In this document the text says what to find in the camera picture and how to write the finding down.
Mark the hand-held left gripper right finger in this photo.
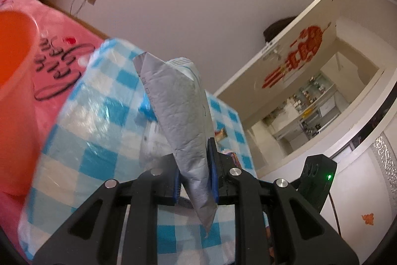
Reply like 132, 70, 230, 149
207, 137, 360, 265

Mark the dark hanging bag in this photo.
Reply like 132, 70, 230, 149
264, 17, 297, 42

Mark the orange plastic bucket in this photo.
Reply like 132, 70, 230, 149
0, 10, 42, 197

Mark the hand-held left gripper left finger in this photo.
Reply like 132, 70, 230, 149
33, 159, 182, 265

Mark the silver door handle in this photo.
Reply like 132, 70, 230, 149
262, 44, 283, 62

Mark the patterned silver panel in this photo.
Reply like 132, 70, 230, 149
374, 133, 397, 191

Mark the blue checkered tablecloth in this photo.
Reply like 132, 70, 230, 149
19, 38, 270, 265

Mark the pink printed blanket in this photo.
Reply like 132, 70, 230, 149
0, 0, 109, 257

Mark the white door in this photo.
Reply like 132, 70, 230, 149
214, 0, 338, 123

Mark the red paper door decoration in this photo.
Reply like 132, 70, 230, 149
262, 25, 325, 90

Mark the kitchen shelving unit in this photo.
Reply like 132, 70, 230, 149
264, 73, 345, 141

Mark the silver foil wrapper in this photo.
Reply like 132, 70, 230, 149
133, 52, 218, 234

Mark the thin wall cable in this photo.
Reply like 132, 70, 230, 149
70, 0, 86, 17

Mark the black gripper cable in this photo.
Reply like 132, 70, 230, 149
329, 190, 342, 237

